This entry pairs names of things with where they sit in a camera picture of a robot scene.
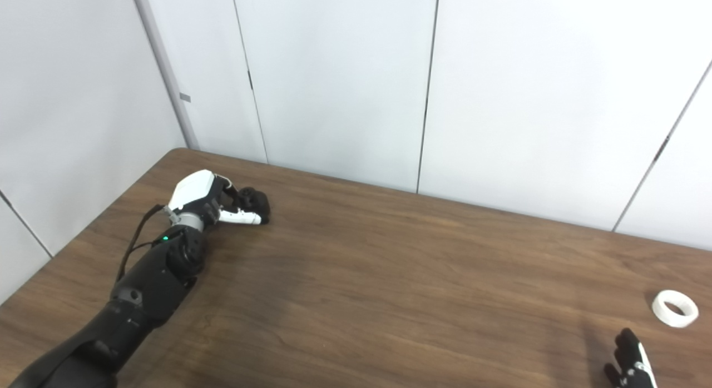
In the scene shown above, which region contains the white and black right hand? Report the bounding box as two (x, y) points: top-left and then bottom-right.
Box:
(604, 328), (657, 388)

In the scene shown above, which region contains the round black part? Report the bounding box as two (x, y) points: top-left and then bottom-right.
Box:
(238, 187), (271, 225)

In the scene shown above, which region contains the white ring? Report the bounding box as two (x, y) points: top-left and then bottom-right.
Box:
(651, 289), (700, 328)

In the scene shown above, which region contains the gray wall corner post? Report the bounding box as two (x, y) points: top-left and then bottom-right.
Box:
(129, 0), (200, 151)

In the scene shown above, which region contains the white and black left hand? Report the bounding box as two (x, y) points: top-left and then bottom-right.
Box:
(166, 170), (263, 228)

